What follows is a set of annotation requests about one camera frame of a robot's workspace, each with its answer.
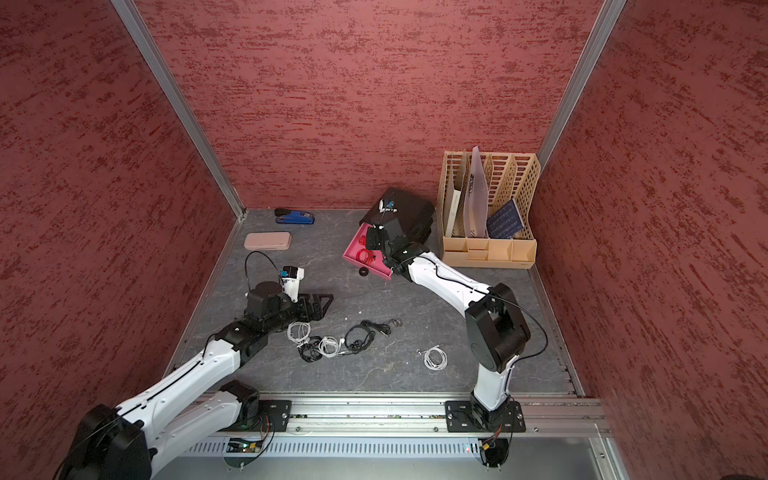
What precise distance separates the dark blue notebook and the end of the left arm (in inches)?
25.4

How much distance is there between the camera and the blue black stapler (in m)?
1.17

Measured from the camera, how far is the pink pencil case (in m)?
1.09

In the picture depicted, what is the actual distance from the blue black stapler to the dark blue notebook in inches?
27.3

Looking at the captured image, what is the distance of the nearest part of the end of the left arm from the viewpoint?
0.63 metres

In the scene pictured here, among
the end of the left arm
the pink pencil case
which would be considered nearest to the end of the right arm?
the end of the left arm

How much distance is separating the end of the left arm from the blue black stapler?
1.67 feet
